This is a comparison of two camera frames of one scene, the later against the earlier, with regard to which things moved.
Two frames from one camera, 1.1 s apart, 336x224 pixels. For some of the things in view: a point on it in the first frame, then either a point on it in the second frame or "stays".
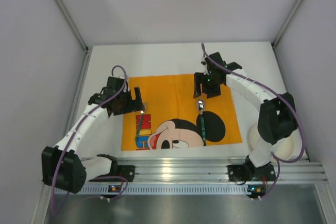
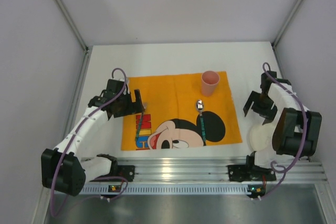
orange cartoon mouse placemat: [172, 118] stays
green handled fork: [142, 112] stays
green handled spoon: [201, 105] stays
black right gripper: [208, 86] -> [262, 104]
